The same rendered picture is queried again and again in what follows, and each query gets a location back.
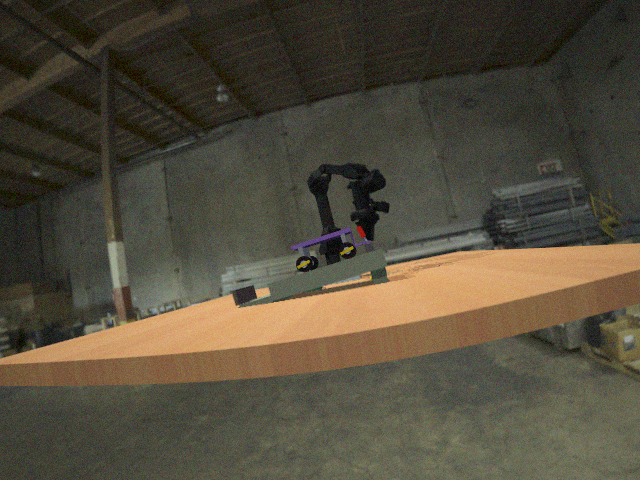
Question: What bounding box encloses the grey-green flat ramp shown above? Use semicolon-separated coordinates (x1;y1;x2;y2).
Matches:
232;243;388;308

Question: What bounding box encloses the red pin with grey shaft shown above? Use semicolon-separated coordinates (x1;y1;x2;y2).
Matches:
357;226;368;242

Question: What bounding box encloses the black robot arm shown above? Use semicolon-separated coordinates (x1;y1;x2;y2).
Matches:
307;162;390;265

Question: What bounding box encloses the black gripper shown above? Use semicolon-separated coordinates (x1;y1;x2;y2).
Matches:
350;195;379;241

